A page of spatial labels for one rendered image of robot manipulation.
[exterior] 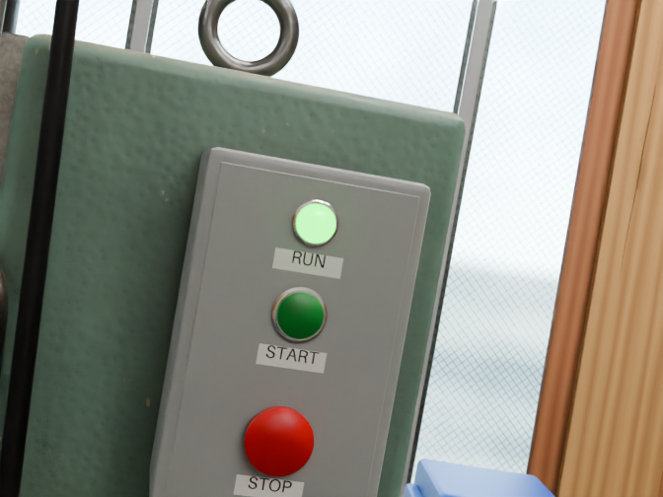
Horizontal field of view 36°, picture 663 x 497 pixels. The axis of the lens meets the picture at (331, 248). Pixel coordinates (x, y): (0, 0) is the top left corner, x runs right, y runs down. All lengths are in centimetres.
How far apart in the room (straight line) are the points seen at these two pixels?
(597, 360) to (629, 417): 11
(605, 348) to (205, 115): 138
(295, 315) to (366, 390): 5
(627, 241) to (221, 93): 138
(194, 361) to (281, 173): 9
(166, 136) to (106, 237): 6
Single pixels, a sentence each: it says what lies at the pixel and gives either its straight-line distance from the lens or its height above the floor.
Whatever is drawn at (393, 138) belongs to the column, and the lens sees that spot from 51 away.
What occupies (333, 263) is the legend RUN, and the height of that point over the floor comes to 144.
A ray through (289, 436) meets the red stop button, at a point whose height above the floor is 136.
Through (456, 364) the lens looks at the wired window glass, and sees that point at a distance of 198.
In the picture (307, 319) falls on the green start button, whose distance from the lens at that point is 44.
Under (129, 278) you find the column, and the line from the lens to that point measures 50.
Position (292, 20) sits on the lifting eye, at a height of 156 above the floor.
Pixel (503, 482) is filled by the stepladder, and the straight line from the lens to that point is 129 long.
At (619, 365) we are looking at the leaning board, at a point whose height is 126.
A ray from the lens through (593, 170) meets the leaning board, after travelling 183.
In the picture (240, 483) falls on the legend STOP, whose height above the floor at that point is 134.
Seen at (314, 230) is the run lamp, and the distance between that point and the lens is 43.
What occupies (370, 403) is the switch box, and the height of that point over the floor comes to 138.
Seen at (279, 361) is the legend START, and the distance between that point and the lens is 44.
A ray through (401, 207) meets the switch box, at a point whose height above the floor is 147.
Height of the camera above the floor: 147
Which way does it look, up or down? 3 degrees down
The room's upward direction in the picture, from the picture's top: 10 degrees clockwise
